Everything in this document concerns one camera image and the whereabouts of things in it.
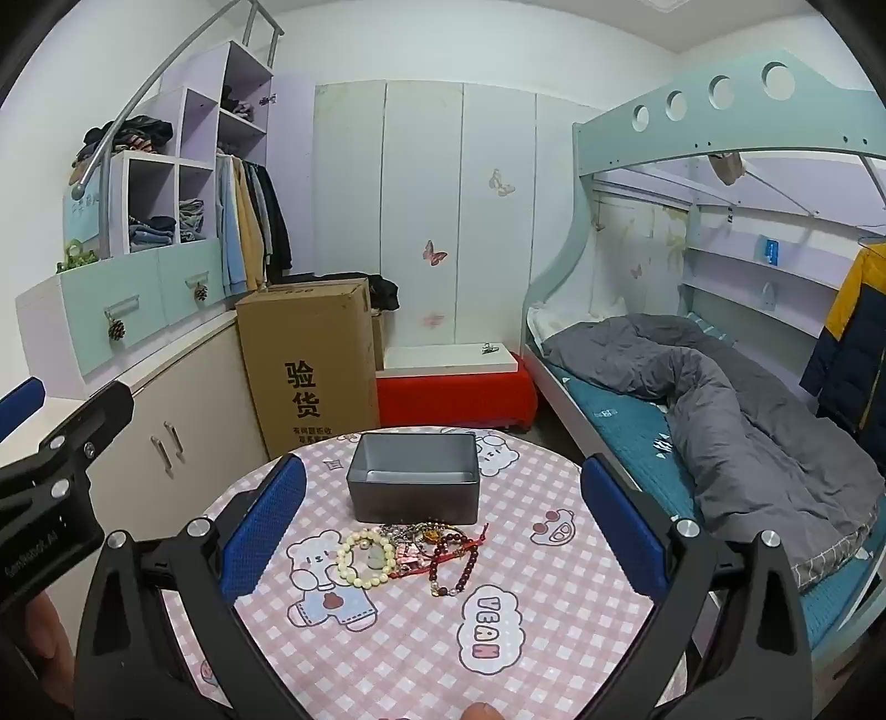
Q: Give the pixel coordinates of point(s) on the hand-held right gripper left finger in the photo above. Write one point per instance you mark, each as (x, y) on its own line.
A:
(273, 526)

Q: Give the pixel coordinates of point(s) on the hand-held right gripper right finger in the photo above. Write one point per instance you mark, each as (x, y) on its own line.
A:
(623, 526)

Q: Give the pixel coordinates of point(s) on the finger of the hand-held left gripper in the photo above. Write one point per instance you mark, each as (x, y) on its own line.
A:
(90, 429)
(21, 408)

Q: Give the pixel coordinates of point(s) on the grey metal box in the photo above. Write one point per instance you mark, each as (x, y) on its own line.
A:
(415, 502)

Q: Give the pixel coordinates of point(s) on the person's left hand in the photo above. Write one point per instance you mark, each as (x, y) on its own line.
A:
(41, 630)

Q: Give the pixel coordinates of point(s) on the person's right hand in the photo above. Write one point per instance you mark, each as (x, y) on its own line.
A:
(483, 713)

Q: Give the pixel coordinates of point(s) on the teal bed sheet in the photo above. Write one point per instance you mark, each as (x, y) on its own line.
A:
(637, 429)

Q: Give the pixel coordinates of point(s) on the white low cabinet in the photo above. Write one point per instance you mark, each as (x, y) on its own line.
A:
(194, 388)

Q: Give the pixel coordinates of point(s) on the grey duvet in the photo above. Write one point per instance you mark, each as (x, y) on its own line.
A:
(747, 429)

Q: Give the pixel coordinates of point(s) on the green plant decoration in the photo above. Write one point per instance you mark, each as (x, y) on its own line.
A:
(76, 255)

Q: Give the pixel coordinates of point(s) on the teal drawer unit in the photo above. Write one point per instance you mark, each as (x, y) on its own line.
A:
(180, 266)

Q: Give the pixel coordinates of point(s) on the pink checkered tablecloth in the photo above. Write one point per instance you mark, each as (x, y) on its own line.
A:
(415, 658)

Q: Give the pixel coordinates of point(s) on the large cardboard box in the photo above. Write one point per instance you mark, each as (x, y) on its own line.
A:
(311, 332)

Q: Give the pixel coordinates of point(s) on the folded blue jeans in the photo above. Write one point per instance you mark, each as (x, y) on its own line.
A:
(152, 235)

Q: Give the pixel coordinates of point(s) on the grey metal handrail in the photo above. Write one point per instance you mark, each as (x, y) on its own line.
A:
(105, 214)

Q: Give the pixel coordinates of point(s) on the red storage box white lid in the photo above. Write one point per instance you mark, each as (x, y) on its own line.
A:
(450, 401)

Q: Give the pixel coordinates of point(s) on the folded grey clothes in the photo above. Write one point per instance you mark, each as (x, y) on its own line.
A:
(192, 216)

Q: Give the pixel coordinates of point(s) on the light blue hanging shirt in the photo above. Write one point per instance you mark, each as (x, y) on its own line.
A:
(230, 235)

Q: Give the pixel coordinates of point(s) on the yellow hanging shirt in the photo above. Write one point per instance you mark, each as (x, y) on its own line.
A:
(250, 235)

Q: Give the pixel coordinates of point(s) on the black bag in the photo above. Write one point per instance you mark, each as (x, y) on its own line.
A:
(384, 291)

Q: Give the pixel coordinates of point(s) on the pink butterfly sticker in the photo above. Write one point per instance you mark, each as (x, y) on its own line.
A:
(435, 253)
(432, 320)

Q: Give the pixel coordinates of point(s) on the black hanging coat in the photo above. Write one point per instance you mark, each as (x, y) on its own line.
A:
(277, 228)

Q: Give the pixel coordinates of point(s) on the yellow navy jacket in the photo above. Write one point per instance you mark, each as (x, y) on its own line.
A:
(851, 346)

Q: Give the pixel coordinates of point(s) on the pile of dark clothes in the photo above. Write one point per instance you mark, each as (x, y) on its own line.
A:
(138, 131)

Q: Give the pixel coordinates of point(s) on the small blue box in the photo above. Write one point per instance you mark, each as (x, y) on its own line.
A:
(770, 249)

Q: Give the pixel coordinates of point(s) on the purple shelf unit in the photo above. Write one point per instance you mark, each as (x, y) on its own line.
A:
(201, 111)

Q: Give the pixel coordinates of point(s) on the teal bunk bed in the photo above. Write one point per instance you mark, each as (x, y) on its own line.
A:
(595, 173)

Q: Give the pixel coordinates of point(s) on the dark clothes in cubby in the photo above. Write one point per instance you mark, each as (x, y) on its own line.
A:
(237, 104)

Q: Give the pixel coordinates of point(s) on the beige butterfly sticker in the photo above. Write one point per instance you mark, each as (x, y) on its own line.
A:
(502, 183)

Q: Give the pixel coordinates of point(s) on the brown hanging cloth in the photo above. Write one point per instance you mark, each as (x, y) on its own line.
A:
(727, 166)

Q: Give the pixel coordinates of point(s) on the white wardrobe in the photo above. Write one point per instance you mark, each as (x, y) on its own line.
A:
(415, 173)

